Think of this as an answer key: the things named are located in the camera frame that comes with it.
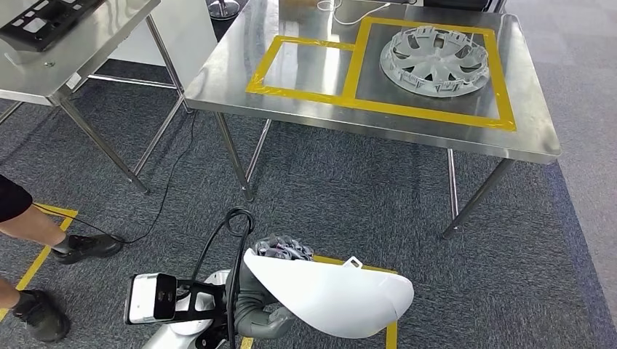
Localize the thin black floor cable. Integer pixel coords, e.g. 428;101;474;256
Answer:
31;111;198;245

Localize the yellow tape frame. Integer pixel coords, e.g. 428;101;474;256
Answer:
244;15;517;132

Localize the white cabinet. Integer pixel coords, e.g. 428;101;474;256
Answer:
108;0;219;68

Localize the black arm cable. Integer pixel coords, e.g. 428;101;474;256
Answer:
190;206;255;349

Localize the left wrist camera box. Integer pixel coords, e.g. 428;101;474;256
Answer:
124;272;178;326

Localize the person's leg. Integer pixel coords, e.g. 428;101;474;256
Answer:
0;173;71;254
0;276;23;309

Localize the white plastic car part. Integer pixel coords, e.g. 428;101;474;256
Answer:
242;248;415;340

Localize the grey wheel cover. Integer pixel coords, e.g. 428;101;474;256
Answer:
379;25;491;99

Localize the black shoe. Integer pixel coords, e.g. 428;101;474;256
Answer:
10;289;72;344
50;233;124;266

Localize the steel side table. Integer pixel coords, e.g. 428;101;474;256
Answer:
0;0;194;196

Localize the white cable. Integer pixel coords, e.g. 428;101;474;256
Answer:
315;0;392;26

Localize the black plastic tray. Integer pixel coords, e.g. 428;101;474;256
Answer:
0;0;106;53

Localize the steel workbench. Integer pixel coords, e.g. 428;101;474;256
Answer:
184;0;562;242

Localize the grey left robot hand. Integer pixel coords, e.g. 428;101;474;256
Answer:
254;234;315;262

